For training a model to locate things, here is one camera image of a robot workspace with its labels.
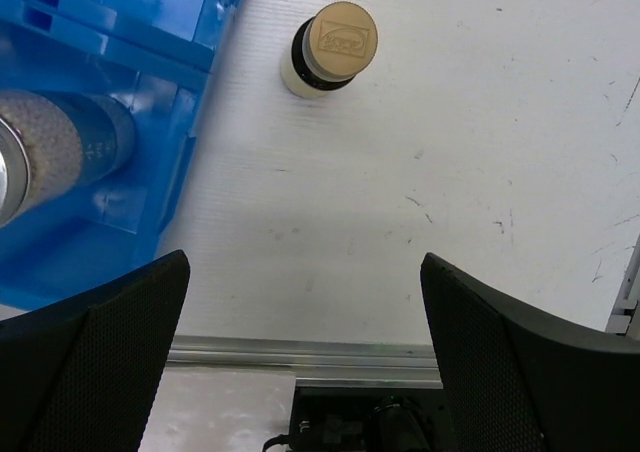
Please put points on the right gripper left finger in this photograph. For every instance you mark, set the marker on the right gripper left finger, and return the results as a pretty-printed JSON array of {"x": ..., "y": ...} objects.
[{"x": 82, "y": 374}]

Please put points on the blue three-compartment plastic bin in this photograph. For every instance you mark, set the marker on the blue three-compartment plastic bin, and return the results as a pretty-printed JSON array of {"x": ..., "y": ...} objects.
[{"x": 156, "y": 57}]

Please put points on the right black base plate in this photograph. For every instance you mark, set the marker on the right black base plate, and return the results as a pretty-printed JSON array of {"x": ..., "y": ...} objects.
[{"x": 367, "y": 416}]

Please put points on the silver-cap shaker bottle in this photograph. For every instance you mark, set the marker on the silver-cap shaker bottle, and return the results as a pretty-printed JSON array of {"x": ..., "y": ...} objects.
[{"x": 53, "y": 142}]

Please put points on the gold-cap yellow bottle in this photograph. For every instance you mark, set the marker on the gold-cap yellow bottle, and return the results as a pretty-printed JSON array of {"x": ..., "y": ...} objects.
[{"x": 329, "y": 50}]

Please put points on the aluminium front rail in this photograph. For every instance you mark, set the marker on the aluminium front rail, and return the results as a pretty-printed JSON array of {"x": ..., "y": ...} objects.
[{"x": 316, "y": 364}]

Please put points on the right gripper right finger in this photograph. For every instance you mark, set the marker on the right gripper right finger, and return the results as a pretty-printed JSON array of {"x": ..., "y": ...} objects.
[{"x": 517, "y": 378}]

